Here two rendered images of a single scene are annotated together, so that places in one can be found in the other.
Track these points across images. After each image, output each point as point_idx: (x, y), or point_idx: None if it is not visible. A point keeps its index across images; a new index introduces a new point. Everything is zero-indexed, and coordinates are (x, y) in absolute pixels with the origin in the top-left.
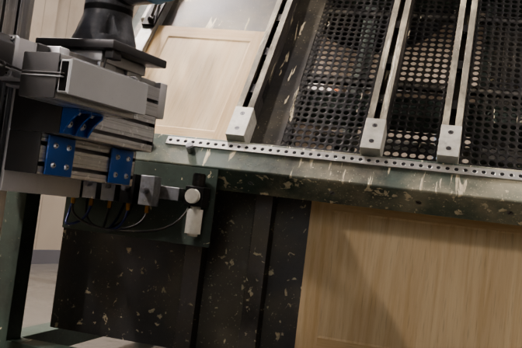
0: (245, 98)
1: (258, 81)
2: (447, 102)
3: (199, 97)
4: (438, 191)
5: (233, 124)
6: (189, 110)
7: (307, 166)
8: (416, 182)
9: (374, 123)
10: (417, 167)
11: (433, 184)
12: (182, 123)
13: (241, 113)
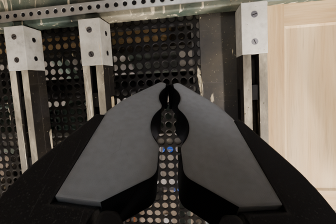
0: (259, 69)
1: (250, 102)
2: (29, 103)
3: (325, 81)
4: None
5: (261, 18)
6: (332, 55)
7: None
8: None
9: (92, 55)
10: (41, 9)
11: None
12: (334, 32)
13: (255, 40)
